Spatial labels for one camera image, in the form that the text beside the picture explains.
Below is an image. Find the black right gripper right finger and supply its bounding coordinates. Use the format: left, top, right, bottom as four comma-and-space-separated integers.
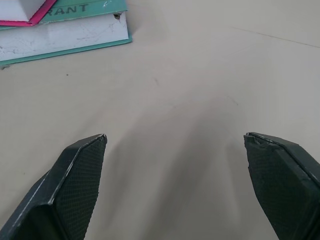
243, 132, 320, 240

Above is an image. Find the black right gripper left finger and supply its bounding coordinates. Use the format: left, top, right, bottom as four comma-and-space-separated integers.
0, 133, 108, 240

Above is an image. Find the teal hardcover book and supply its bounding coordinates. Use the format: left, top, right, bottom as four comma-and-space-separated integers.
0, 0, 133, 66

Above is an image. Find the pink hardcover book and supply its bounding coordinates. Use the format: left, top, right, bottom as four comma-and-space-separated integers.
0, 0, 59, 27

